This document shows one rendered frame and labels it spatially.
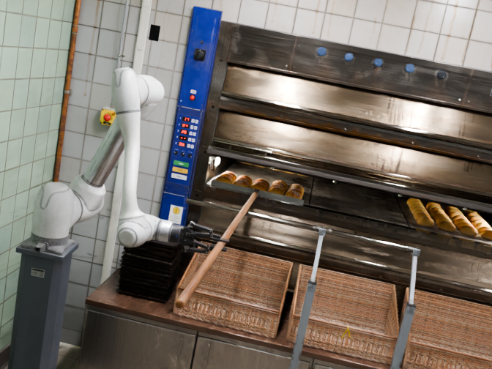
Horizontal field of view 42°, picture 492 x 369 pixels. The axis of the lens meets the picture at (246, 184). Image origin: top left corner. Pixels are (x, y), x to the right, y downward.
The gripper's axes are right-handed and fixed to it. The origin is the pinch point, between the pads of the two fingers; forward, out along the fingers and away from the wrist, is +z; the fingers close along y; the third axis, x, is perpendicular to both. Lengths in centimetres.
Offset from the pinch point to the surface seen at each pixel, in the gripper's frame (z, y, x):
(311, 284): 41, 25, -48
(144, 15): -79, -85, -105
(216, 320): -2, 59, -58
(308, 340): 46, 58, -58
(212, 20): -41, -90, -104
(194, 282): 1, -1, 51
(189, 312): -16, 58, -58
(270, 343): 28, 62, -53
